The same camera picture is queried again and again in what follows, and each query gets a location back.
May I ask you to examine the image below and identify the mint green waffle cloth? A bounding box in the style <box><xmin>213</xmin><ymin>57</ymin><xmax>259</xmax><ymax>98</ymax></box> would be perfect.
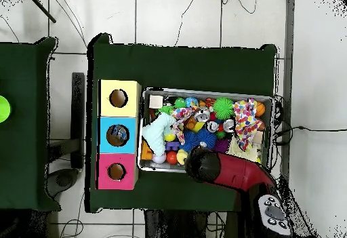
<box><xmin>142</xmin><ymin>112</ymin><xmax>177</xmax><ymax>157</ymax></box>

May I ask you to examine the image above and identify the wooden box with three holes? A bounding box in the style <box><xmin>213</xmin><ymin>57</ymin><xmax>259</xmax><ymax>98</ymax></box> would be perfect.
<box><xmin>96</xmin><ymin>79</ymin><xmax>142</xmax><ymax>191</ymax></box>

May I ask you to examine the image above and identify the plain wooden block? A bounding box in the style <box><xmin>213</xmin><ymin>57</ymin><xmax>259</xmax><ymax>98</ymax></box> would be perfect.
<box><xmin>148</xmin><ymin>94</ymin><xmax>164</xmax><ymax>109</ymax></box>

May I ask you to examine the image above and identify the crushed silver can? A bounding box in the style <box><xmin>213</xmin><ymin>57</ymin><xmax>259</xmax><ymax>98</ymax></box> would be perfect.
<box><xmin>193</xmin><ymin>106</ymin><xmax>211</xmax><ymax>122</ymax></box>

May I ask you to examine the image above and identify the yellow plush toy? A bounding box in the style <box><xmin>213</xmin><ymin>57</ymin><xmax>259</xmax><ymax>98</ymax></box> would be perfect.
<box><xmin>176</xmin><ymin>148</ymin><xmax>188</xmax><ymax>165</ymax></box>

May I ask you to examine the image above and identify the large green spiky ball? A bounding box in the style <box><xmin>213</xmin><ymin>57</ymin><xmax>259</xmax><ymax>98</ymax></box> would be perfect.
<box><xmin>212</xmin><ymin>97</ymin><xmax>234</xmax><ymax>120</ymax></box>

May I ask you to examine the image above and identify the dark green tablecloth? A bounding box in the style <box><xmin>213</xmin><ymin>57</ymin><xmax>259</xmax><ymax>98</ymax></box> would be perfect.
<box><xmin>85</xmin><ymin>33</ymin><xmax>278</xmax><ymax>213</ymax></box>
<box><xmin>0</xmin><ymin>37</ymin><xmax>61</xmax><ymax>212</ymax></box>

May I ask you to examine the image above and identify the large polka dot cloth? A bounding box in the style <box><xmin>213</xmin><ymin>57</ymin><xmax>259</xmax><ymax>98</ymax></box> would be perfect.
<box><xmin>233</xmin><ymin>98</ymin><xmax>263</xmax><ymax>152</ymax></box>

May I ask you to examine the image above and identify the black monitor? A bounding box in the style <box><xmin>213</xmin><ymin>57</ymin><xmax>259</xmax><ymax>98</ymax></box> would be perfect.
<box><xmin>70</xmin><ymin>72</ymin><xmax>85</xmax><ymax>168</ymax></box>

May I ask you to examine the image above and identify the grey stand base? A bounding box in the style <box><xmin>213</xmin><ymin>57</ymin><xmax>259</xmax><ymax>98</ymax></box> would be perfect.
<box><xmin>46</xmin><ymin>167</ymin><xmax>80</xmax><ymax>199</ymax></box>

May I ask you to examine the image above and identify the bright green round lid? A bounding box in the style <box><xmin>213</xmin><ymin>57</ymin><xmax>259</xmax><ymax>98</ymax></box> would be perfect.
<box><xmin>0</xmin><ymin>95</ymin><xmax>12</xmax><ymax>123</ymax></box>

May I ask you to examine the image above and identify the black rod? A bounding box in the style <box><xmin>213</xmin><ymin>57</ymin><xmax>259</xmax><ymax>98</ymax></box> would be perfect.
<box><xmin>28</xmin><ymin>0</ymin><xmax>57</xmax><ymax>24</ymax></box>

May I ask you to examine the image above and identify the silver wire mesh bin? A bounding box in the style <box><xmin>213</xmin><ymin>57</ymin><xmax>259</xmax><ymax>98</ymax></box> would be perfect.
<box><xmin>137</xmin><ymin>86</ymin><xmax>274</xmax><ymax>179</ymax></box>

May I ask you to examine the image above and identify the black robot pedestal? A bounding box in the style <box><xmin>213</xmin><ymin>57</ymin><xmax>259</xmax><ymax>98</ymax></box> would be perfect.
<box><xmin>143</xmin><ymin>209</ymin><xmax>209</xmax><ymax>238</ymax></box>

